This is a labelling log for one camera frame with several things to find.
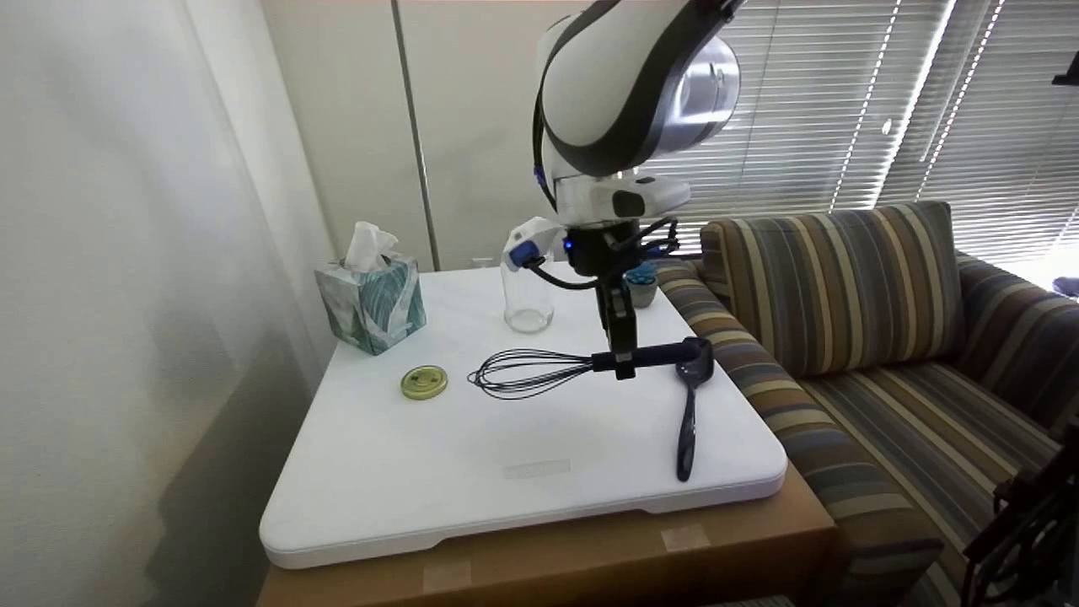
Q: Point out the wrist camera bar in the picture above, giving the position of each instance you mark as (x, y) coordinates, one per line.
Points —
(620, 200)

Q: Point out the clear glass jar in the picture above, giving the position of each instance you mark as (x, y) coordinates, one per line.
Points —
(523, 304)

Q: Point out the thin metal wall pole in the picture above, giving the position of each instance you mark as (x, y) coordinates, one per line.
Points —
(413, 136)

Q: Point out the teal patterned tissue box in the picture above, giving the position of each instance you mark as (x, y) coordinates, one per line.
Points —
(372, 304)

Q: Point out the small blue object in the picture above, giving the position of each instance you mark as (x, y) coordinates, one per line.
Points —
(1067, 286)

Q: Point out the striped cushion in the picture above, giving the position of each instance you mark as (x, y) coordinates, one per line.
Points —
(845, 286)

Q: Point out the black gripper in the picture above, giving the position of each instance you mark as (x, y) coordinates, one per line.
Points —
(602, 250)

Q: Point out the round green jar lid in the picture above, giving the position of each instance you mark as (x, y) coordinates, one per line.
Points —
(426, 383)

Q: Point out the black metal frame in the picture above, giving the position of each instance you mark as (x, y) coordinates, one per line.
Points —
(1031, 526)

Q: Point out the blue succulent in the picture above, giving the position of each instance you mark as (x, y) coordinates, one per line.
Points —
(642, 286)

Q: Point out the striped couch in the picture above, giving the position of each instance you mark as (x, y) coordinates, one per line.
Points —
(932, 449)

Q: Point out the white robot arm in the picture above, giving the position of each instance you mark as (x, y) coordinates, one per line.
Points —
(629, 77)

